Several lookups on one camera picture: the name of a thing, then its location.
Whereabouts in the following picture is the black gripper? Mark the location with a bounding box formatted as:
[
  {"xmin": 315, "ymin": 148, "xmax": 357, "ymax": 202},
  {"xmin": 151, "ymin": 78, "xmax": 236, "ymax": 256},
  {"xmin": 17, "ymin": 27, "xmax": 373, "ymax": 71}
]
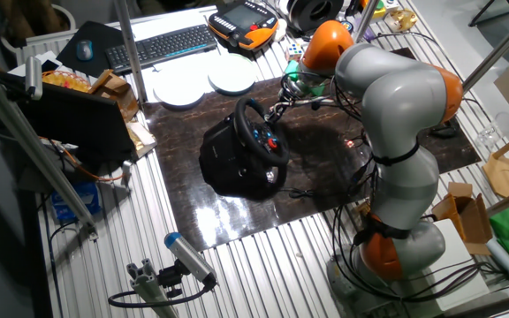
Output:
[{"xmin": 263, "ymin": 92, "xmax": 308, "ymax": 126}]

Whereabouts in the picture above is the black steering wheel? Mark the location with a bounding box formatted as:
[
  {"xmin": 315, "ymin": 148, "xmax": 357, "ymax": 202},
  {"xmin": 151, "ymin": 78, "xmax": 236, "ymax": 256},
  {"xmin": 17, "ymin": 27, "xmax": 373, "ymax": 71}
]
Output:
[{"xmin": 232, "ymin": 96, "xmax": 291, "ymax": 168}]

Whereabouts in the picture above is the black steering wheel base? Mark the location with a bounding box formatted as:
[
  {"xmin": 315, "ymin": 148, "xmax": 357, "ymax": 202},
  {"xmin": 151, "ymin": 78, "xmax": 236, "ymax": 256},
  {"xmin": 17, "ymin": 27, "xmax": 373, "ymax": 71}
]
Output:
[{"xmin": 199, "ymin": 115, "xmax": 268, "ymax": 201}]

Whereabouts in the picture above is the white round plate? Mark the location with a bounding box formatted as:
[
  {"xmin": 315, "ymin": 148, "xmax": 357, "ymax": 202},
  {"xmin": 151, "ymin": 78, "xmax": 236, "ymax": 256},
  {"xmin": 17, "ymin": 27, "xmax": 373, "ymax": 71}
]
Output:
[
  {"xmin": 152, "ymin": 65, "xmax": 206, "ymax": 110},
  {"xmin": 208, "ymin": 53, "xmax": 258, "ymax": 96}
]

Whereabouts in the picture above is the Rubik's cube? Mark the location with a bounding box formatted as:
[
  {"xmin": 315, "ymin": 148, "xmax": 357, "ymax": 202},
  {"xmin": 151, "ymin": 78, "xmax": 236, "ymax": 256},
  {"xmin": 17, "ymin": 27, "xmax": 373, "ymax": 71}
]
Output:
[{"xmin": 285, "ymin": 42, "xmax": 304, "ymax": 62}]

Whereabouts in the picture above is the white plastic lump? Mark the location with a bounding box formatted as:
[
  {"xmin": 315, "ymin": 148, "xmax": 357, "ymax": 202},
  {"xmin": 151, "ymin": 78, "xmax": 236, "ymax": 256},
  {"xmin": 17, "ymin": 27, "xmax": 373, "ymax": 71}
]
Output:
[{"xmin": 273, "ymin": 18, "xmax": 288, "ymax": 43}]

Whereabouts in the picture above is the orange black teach pendant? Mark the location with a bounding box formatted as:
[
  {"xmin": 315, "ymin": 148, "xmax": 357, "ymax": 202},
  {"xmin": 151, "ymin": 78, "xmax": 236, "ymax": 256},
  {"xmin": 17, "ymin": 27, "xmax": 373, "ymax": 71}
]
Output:
[{"xmin": 208, "ymin": 0, "xmax": 280, "ymax": 51}]

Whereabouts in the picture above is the black computer keyboard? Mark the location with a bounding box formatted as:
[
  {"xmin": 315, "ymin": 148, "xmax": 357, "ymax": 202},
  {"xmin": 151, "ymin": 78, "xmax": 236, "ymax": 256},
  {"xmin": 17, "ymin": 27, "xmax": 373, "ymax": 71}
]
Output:
[{"xmin": 103, "ymin": 24, "xmax": 218, "ymax": 75}]

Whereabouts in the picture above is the green yellow button box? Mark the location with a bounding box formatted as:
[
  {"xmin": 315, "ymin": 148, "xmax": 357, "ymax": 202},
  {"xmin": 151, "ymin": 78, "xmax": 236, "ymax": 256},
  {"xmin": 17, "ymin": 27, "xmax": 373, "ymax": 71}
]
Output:
[{"xmin": 360, "ymin": 0, "xmax": 388, "ymax": 19}]

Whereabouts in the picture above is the brown paper bag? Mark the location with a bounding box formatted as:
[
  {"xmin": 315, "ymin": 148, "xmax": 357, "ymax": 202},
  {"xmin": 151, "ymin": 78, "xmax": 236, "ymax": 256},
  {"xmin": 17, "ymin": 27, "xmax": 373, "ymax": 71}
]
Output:
[{"xmin": 88, "ymin": 69, "xmax": 140, "ymax": 123}]

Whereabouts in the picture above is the gold glass bowl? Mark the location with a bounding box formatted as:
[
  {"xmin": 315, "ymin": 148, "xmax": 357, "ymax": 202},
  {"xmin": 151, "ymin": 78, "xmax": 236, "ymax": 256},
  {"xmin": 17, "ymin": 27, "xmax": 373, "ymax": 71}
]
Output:
[{"xmin": 386, "ymin": 9, "xmax": 418, "ymax": 33}]

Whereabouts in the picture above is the black mouse pad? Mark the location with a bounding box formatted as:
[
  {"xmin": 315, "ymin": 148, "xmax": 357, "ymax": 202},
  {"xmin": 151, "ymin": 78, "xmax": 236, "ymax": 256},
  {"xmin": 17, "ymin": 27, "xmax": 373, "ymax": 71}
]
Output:
[{"xmin": 55, "ymin": 20, "xmax": 125, "ymax": 79}]

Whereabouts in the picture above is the black laptop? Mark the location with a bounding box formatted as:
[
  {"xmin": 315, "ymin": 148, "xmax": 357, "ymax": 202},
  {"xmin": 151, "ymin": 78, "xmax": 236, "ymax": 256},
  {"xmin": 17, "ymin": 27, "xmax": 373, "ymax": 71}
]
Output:
[{"xmin": 15, "ymin": 81, "xmax": 136, "ymax": 164}]

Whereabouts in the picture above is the blue grey computer mouse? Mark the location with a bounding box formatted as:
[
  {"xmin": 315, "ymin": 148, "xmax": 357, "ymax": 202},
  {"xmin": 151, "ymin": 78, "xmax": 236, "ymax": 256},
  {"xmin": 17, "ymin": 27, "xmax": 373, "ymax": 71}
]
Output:
[{"xmin": 76, "ymin": 39, "xmax": 95, "ymax": 62}]

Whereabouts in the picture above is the short aluminium extrusion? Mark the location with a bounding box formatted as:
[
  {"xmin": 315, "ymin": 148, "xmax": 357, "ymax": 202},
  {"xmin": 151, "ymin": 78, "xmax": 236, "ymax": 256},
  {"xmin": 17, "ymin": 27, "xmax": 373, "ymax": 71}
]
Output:
[{"xmin": 125, "ymin": 258, "xmax": 180, "ymax": 318}]

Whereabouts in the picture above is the blue box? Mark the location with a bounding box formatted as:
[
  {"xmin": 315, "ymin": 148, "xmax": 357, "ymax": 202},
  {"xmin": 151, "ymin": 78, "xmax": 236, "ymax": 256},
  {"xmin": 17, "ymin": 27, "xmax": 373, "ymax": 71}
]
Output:
[{"xmin": 50, "ymin": 181, "xmax": 102, "ymax": 222}]

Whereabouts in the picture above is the clear glass cup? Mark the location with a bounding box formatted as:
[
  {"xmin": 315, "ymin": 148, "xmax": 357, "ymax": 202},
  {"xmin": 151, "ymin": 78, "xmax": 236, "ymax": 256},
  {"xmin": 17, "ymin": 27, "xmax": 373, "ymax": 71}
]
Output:
[{"xmin": 476, "ymin": 123, "xmax": 502, "ymax": 150}]

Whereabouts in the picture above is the white round bin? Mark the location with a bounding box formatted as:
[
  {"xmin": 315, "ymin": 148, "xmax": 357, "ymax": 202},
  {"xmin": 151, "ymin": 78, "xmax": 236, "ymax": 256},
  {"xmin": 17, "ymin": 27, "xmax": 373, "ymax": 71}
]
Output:
[{"xmin": 0, "ymin": 3, "xmax": 78, "ymax": 57}]

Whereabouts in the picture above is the open cardboard box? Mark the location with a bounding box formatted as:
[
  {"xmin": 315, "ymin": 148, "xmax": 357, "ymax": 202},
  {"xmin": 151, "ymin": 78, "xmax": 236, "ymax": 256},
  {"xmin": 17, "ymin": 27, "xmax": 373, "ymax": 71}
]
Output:
[{"xmin": 430, "ymin": 181, "xmax": 494, "ymax": 256}]

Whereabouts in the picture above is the white box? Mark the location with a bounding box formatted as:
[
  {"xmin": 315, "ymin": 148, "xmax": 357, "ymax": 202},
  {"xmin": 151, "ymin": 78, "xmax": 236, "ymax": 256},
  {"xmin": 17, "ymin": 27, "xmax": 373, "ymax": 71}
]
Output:
[{"xmin": 422, "ymin": 218, "xmax": 490, "ymax": 313}]

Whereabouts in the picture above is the long aluminium beam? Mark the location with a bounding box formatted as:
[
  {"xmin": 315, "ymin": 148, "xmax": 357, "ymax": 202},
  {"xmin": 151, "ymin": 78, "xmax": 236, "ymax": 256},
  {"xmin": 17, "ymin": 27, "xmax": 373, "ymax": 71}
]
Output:
[{"xmin": 0, "ymin": 61, "xmax": 98, "ymax": 242}]

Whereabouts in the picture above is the pale blue roll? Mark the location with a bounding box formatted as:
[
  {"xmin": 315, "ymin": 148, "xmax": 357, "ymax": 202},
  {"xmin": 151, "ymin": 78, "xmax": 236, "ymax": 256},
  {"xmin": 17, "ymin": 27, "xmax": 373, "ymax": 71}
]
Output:
[{"xmin": 486, "ymin": 238, "xmax": 509, "ymax": 287}]

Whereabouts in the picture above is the thin black USB cable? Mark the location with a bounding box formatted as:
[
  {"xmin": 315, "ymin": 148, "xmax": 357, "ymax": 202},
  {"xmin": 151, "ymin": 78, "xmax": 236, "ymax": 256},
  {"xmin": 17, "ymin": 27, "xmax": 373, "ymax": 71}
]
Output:
[{"xmin": 280, "ymin": 187, "xmax": 326, "ymax": 200}]

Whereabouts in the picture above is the aluminium frame post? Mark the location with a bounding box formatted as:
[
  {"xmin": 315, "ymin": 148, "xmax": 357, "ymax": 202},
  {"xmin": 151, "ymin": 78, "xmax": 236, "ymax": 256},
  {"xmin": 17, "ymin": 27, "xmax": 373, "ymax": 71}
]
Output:
[
  {"xmin": 112, "ymin": 0, "xmax": 149, "ymax": 105},
  {"xmin": 354, "ymin": 0, "xmax": 380, "ymax": 37},
  {"xmin": 461, "ymin": 3, "xmax": 509, "ymax": 94}
]

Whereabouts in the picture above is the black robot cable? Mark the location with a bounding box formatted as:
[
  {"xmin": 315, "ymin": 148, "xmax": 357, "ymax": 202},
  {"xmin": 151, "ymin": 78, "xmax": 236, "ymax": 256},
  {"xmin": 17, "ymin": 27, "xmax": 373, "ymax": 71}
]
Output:
[{"xmin": 330, "ymin": 201, "xmax": 414, "ymax": 306}]

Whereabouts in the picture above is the silver camera blue cap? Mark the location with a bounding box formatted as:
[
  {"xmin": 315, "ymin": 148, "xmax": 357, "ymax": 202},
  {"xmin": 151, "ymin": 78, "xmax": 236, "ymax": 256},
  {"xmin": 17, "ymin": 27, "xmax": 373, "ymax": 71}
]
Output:
[{"xmin": 164, "ymin": 231, "xmax": 218, "ymax": 284}]

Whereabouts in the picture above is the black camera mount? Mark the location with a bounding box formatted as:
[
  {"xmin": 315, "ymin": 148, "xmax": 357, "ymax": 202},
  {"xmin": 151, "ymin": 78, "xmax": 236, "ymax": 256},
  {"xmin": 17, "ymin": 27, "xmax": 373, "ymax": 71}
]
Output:
[{"xmin": 156, "ymin": 260, "xmax": 186, "ymax": 299}]

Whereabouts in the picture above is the orange cable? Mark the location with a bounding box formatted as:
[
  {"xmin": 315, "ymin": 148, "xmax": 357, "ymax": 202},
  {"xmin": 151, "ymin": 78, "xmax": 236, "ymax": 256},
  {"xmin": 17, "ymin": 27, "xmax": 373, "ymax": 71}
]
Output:
[{"xmin": 37, "ymin": 136, "xmax": 125, "ymax": 183}]

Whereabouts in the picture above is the black camera cable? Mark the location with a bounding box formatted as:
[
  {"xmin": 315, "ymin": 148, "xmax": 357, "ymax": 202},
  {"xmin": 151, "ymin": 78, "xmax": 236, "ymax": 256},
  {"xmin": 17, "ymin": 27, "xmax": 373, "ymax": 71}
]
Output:
[{"xmin": 107, "ymin": 274, "xmax": 218, "ymax": 309}]

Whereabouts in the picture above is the silver depth camera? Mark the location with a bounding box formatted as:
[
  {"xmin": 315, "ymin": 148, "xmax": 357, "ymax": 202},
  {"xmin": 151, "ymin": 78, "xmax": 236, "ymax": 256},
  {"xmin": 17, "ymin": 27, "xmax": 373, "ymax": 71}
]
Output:
[{"xmin": 24, "ymin": 56, "xmax": 43, "ymax": 102}]

